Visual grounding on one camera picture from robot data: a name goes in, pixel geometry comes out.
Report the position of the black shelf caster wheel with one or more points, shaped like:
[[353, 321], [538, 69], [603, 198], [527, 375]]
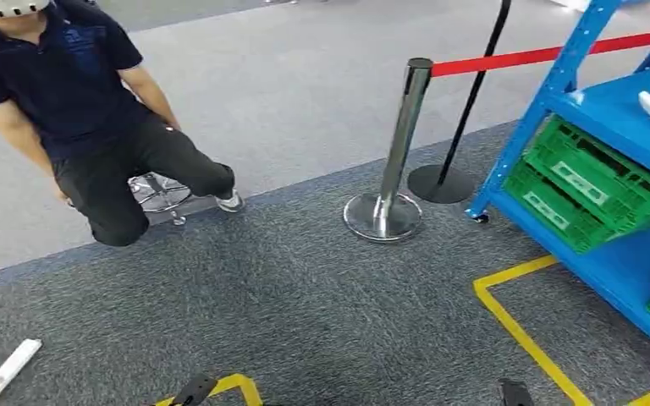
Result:
[[481, 218]]

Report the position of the chrome stool base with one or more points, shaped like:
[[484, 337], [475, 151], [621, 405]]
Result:
[[159, 188]]

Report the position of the yellow floor tape marking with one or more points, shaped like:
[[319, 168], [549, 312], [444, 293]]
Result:
[[504, 314], [246, 386]]

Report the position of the red barrier belt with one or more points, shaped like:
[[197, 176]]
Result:
[[499, 60]]

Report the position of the black robot left foot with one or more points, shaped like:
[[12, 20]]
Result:
[[196, 389]]

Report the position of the black robot foot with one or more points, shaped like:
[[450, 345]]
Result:
[[196, 389], [514, 395]]

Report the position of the black robot right foot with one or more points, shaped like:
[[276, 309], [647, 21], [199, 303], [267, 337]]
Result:
[[514, 395]]

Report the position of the person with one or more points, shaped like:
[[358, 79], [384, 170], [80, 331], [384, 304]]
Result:
[[78, 84]]

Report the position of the blue metal shelf rack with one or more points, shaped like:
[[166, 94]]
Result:
[[611, 106]]

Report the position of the white power strip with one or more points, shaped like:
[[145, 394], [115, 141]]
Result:
[[8, 370]]

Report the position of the white headset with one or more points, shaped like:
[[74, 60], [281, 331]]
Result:
[[0, 7]]

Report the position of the chrome barrier post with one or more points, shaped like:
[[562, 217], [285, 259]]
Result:
[[398, 145]]

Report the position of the black barrier post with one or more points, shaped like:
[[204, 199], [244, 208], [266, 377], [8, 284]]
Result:
[[440, 185]]

